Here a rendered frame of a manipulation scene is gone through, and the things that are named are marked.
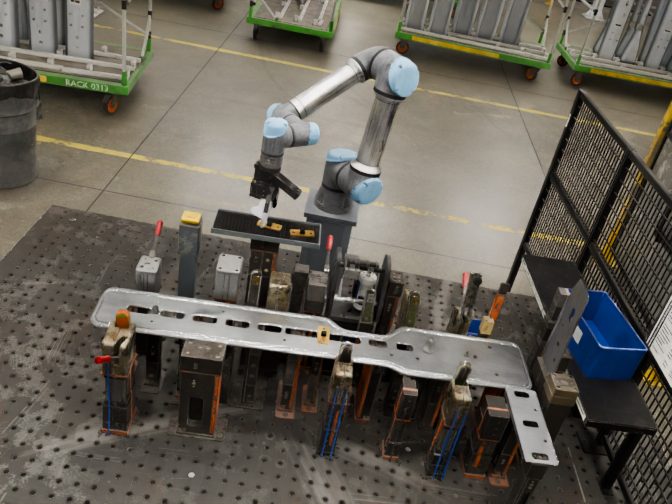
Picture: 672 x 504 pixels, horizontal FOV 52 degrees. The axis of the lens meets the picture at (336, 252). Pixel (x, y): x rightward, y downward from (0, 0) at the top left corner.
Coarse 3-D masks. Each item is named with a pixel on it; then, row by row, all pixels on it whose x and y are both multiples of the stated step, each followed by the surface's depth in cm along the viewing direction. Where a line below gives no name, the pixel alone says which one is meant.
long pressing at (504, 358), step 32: (96, 320) 205; (160, 320) 210; (192, 320) 212; (224, 320) 215; (256, 320) 217; (288, 320) 220; (320, 320) 223; (288, 352) 209; (320, 352) 210; (384, 352) 215; (416, 352) 218; (448, 352) 220; (480, 352) 223; (512, 352) 226; (480, 384) 211; (512, 384) 213
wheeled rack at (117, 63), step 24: (96, 0) 592; (0, 48) 558; (24, 48) 570; (96, 48) 601; (120, 48) 611; (144, 48) 596; (48, 72) 540; (72, 72) 544; (96, 72) 546; (120, 72) 564
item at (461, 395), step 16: (464, 384) 205; (448, 400) 204; (464, 400) 197; (448, 416) 201; (464, 416) 201; (432, 432) 216; (448, 432) 206; (432, 448) 213; (448, 448) 207; (432, 464) 214
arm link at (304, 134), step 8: (288, 120) 224; (296, 120) 223; (296, 128) 219; (304, 128) 220; (312, 128) 222; (296, 136) 218; (304, 136) 220; (312, 136) 222; (296, 144) 220; (304, 144) 222; (312, 144) 225
